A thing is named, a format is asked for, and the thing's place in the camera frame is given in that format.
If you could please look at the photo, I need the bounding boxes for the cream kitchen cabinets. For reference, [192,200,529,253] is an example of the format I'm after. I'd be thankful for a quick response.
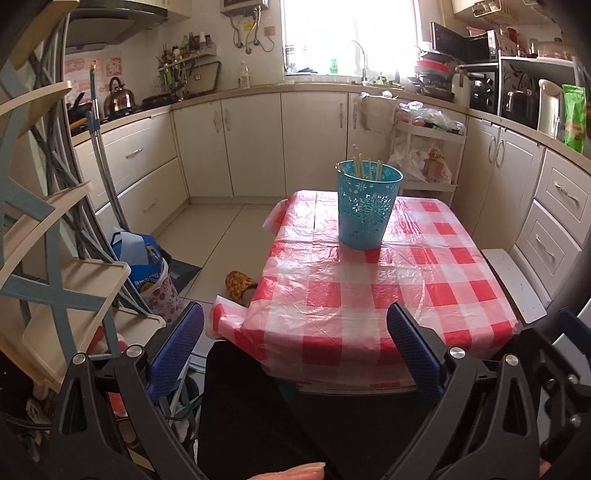
[101,91,590,300]

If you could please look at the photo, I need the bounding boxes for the person's hand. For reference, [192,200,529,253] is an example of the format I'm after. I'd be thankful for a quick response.
[249,462,325,480]

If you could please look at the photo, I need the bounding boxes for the white stool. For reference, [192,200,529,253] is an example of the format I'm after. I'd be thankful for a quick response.
[482,249,547,325]

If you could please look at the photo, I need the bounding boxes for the cream blue shelf rack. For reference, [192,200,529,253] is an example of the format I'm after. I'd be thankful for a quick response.
[1,1,164,390]

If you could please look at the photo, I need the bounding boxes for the floral pink bag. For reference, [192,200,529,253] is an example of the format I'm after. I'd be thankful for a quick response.
[140,260,182,324]

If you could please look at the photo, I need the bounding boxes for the red white checkered tablecloth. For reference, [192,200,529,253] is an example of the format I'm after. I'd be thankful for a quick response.
[206,191,519,391]

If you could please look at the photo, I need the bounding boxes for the dark dustpan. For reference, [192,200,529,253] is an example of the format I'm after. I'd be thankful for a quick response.
[160,248,201,294]

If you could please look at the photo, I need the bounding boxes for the blue white plastic bag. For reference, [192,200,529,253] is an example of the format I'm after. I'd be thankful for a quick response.
[110,229,163,292]

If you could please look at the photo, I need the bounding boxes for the white plastic bags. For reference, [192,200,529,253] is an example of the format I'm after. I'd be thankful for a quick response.
[388,147,453,184]

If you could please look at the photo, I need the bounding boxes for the yellow patterned slipper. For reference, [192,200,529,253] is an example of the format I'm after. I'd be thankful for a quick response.
[225,270,257,307]

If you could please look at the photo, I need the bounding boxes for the white electric kettle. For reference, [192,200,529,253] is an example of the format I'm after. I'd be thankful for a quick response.
[537,79,564,141]

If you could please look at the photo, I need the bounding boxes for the green snack bag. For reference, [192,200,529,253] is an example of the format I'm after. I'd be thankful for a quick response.
[562,84,587,154]

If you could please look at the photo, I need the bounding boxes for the white storage cart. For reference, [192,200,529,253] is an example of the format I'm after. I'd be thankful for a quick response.
[391,100,468,205]

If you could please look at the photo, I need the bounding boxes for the toaster oven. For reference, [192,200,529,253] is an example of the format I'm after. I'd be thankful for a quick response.
[456,63,539,128]

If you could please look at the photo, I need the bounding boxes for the teal perforated plastic basket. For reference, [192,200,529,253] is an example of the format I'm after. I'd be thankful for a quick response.
[335,160,404,251]

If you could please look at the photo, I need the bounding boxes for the mop pole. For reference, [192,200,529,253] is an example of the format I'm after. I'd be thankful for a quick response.
[86,60,129,231]

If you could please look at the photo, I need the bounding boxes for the black wok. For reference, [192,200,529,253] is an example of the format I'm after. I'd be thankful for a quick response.
[67,92,92,136]

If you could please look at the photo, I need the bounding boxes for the copper kettle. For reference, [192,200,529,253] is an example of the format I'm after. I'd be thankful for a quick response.
[103,76,136,117]

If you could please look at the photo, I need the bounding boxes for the green dish soap bottle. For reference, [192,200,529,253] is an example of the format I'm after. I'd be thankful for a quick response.
[329,58,339,75]

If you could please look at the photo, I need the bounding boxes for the utensil rack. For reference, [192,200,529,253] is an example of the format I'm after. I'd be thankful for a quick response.
[157,32,221,99]

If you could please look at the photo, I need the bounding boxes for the clear plastic bottle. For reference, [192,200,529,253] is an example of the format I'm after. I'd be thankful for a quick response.
[238,61,250,89]

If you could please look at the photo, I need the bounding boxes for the range hood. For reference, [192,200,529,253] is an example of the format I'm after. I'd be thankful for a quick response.
[66,0,168,54]

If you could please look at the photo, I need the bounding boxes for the wall water heater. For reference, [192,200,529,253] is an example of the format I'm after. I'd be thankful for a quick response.
[219,0,270,17]

